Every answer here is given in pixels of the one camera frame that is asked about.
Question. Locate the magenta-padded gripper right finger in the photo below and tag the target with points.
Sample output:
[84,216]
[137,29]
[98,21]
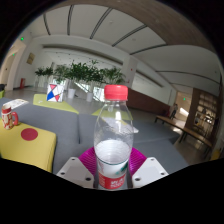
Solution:
[150,170]

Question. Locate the wooden shelf unit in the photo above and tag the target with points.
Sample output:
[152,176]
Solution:
[203,110]

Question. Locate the person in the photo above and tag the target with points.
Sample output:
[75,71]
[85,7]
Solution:
[174,110]

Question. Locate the white and red mug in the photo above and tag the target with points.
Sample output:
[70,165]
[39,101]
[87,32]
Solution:
[7,116]

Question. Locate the red blue white cube box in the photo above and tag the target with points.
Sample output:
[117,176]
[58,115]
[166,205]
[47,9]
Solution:
[55,93]

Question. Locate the red fire extinguisher cabinet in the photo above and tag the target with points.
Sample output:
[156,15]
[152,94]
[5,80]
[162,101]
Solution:
[22,83]

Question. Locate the clear red-capped water bottle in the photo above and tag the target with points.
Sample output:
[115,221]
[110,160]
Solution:
[113,153]

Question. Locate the framed wall picture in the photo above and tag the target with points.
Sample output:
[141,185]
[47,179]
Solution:
[30,58]

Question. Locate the flat round red coaster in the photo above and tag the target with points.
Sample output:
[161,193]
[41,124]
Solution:
[29,134]

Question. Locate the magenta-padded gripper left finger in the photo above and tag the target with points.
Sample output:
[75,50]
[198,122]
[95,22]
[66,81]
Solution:
[75,170]

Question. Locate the grey and lime bench seating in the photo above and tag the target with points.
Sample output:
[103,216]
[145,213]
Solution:
[66,121]

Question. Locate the long wooden bench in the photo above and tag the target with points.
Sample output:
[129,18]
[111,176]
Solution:
[170,121]

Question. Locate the row of potted green plants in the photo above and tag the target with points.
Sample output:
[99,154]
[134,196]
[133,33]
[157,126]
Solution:
[80,71]

